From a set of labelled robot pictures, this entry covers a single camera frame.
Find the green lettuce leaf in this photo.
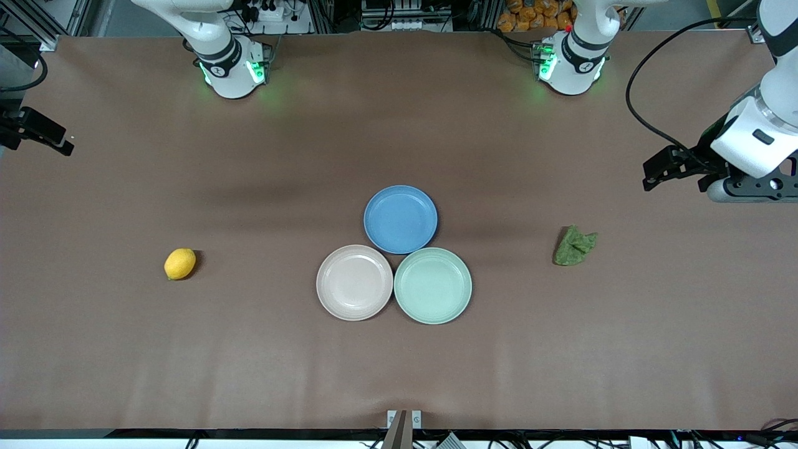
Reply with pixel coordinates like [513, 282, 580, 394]
[554, 225, 598, 267]

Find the yellow lemon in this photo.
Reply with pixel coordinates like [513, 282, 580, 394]
[164, 248, 197, 281]

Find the orange snack bag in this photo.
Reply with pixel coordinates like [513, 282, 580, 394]
[497, 0, 577, 33]

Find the pale green plate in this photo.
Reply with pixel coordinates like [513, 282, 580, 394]
[393, 247, 473, 326]

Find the blue plate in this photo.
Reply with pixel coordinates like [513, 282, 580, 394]
[363, 185, 438, 255]

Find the beige plate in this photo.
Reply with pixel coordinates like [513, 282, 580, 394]
[316, 244, 394, 322]

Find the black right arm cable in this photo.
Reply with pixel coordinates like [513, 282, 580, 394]
[0, 53, 48, 93]

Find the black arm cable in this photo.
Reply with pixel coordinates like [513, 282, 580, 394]
[626, 17, 764, 169]
[0, 53, 48, 93]

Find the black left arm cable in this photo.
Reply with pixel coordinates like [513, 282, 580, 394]
[626, 17, 764, 169]

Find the aluminium frame profile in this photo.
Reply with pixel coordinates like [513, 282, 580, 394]
[717, 0, 765, 44]
[0, 0, 60, 52]

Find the white mount bracket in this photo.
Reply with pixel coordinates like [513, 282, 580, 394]
[387, 410, 423, 430]

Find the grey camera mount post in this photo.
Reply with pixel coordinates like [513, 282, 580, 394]
[382, 410, 409, 449]

